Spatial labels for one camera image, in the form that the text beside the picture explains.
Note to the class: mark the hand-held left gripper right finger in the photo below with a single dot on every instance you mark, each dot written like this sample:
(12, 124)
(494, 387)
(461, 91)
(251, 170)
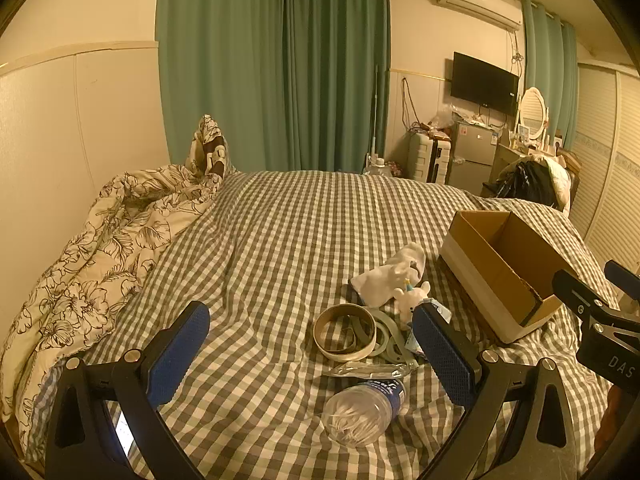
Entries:
(445, 355)

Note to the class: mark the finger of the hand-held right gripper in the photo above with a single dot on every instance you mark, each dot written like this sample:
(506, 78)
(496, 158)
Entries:
(622, 276)
(575, 291)

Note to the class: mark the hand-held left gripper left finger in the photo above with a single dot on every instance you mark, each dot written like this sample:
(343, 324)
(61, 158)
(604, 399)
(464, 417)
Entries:
(180, 355)

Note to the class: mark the grey plastic rings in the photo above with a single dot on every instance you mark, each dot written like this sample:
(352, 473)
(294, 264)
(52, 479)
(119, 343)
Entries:
(395, 332)

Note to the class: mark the white plush toy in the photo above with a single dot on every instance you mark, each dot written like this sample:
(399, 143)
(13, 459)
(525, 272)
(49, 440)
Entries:
(407, 302)

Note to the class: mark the cardboard box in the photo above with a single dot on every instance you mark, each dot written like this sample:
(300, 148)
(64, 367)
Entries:
(505, 280)

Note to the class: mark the clear plastic wrapper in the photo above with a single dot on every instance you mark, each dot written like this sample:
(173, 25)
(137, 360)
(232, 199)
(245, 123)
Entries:
(360, 371)

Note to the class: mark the white sock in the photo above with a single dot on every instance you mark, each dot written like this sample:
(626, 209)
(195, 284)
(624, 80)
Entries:
(395, 272)

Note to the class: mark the tape roll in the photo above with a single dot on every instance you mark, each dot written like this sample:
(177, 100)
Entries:
(345, 355)

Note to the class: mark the white jacket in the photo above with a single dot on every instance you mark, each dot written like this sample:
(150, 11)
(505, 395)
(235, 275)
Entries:
(560, 180)

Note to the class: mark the white louvred wardrobe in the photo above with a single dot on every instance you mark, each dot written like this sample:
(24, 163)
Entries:
(610, 160)

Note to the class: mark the black clothes pile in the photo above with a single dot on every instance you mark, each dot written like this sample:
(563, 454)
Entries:
(525, 180)

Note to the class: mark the floral quilt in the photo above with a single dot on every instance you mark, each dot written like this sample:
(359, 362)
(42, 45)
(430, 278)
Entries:
(100, 260)

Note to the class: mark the wooden dressing table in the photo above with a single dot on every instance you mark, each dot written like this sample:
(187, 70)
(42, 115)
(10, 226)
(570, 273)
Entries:
(507, 157)

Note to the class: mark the checked bed sheet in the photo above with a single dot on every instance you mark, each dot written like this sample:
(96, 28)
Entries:
(300, 260)

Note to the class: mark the silver small fridge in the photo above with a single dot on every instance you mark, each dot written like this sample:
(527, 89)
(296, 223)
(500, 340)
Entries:
(472, 160)

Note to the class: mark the white oval mirror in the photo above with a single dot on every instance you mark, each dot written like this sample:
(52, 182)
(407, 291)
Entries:
(531, 110)

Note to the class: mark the floral patterned bag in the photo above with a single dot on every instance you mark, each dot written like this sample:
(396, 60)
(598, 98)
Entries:
(394, 167)

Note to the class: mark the white suitcase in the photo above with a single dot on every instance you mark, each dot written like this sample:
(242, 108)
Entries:
(425, 160)

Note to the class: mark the large clear water jug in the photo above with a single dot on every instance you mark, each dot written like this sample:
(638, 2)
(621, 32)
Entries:
(380, 169)

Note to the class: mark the patterned pillow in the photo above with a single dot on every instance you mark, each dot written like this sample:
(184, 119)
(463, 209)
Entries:
(207, 145)

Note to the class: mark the clear plastic bag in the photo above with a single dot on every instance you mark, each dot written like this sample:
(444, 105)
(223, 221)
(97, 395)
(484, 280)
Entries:
(442, 117)

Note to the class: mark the narrow green curtain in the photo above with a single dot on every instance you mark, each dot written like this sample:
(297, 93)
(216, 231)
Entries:
(547, 70)

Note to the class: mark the white mop pole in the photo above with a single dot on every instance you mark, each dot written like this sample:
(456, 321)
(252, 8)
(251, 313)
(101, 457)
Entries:
(376, 110)

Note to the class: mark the white air conditioner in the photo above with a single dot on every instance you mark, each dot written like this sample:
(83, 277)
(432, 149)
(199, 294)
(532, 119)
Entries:
(475, 0)

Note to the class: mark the wide green curtain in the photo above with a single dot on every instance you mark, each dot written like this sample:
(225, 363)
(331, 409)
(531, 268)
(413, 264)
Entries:
(270, 60)

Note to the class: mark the black wall television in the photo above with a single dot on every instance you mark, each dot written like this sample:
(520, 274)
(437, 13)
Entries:
(482, 82)

